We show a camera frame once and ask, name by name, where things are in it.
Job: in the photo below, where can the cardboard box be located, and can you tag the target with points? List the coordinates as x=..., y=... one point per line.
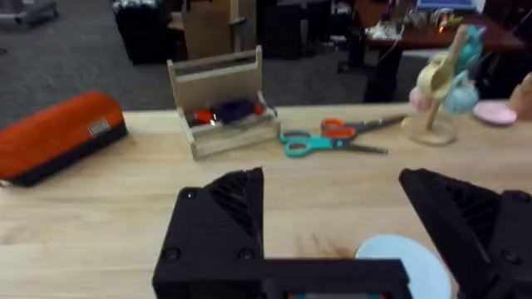
x=208, y=29

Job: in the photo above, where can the brown cup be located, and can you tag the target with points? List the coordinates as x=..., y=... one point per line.
x=523, y=97

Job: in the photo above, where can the orange and black pouch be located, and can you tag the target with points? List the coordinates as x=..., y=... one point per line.
x=54, y=133

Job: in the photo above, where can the black bin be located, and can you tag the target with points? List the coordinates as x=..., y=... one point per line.
x=145, y=33

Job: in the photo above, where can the teal cup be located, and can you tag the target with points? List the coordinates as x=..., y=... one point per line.
x=469, y=50

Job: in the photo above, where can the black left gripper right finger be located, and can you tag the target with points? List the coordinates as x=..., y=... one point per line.
x=486, y=241

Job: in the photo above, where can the beige cup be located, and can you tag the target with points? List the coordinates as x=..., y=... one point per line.
x=434, y=76

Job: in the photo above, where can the pink cup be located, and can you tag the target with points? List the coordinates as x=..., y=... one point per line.
x=419, y=99

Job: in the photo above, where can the light blue plate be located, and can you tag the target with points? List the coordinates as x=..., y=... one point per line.
x=420, y=266

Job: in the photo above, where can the light blue cup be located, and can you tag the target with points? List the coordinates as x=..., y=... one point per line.
x=461, y=95

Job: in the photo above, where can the brown room desk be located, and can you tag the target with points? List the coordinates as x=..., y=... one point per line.
x=432, y=37

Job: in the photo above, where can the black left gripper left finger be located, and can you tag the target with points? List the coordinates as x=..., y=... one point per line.
x=216, y=224

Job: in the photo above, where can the wooden cup stand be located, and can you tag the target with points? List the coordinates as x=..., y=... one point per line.
x=430, y=126

